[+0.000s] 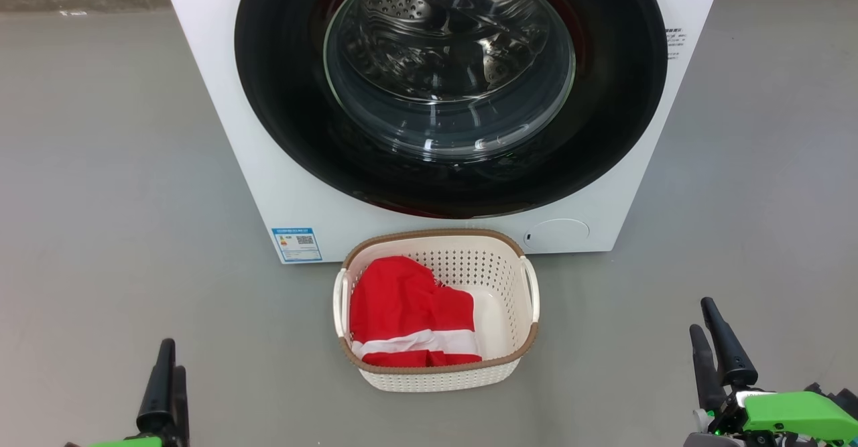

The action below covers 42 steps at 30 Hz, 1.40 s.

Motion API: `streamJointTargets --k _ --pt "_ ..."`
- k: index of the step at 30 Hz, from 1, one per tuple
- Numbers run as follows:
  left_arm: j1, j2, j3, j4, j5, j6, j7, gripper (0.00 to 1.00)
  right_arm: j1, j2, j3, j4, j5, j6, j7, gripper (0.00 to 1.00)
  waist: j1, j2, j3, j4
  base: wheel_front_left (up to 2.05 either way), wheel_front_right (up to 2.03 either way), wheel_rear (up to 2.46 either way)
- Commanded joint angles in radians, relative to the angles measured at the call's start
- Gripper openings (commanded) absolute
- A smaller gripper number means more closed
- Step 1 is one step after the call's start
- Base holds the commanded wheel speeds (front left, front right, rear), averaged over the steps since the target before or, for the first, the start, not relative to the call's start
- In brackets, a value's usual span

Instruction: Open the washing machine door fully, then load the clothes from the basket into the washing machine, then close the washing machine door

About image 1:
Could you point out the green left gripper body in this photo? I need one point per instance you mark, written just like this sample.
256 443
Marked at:
127 443

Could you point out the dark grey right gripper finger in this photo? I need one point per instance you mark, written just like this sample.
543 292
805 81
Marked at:
707 373
732 356

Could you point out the cream laundry basket brown rim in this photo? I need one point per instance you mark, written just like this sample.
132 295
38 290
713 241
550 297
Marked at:
499 266

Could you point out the red garment white band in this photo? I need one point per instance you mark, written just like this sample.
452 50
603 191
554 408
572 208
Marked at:
402 299

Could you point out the blue energy label sticker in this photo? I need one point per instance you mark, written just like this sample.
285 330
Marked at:
297 244

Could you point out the black round washer door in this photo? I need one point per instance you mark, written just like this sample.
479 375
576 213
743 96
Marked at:
281 98

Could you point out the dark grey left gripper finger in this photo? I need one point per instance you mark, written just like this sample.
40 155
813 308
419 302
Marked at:
159 393
181 413

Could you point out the white front-load washing machine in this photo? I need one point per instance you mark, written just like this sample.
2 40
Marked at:
268 185

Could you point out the small printed text label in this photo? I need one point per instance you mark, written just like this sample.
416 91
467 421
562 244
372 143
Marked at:
674 43

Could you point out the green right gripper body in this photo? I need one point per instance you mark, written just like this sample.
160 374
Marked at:
798 413

